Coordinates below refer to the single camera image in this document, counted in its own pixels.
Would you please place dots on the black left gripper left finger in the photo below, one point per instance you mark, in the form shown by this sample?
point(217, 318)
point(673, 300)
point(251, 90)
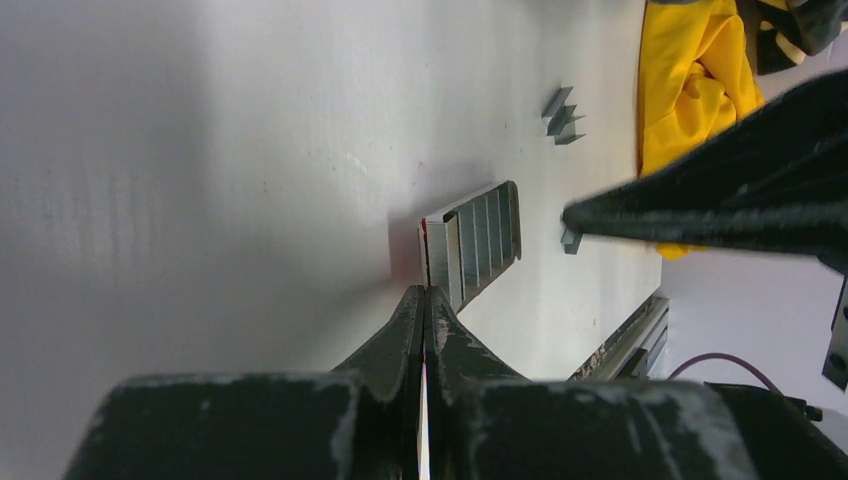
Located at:
point(359, 420)

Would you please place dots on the staple box with staples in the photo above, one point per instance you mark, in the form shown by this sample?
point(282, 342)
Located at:
point(468, 244)

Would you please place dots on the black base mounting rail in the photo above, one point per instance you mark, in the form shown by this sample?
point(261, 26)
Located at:
point(632, 350)

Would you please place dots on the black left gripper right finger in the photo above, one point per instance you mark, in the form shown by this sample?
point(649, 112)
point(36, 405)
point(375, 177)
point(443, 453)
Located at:
point(487, 421)

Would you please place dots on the grey staple strip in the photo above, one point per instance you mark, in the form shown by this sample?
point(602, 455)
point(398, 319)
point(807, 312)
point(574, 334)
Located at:
point(570, 241)
point(556, 102)
point(562, 126)

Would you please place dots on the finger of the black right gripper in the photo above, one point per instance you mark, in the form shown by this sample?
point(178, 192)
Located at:
point(774, 182)

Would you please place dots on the black floral plush pillow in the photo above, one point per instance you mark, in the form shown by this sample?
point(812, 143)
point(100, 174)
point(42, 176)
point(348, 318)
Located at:
point(790, 31)

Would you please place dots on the yellow crumpled cloth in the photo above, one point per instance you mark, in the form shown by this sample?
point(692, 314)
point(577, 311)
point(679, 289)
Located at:
point(695, 79)

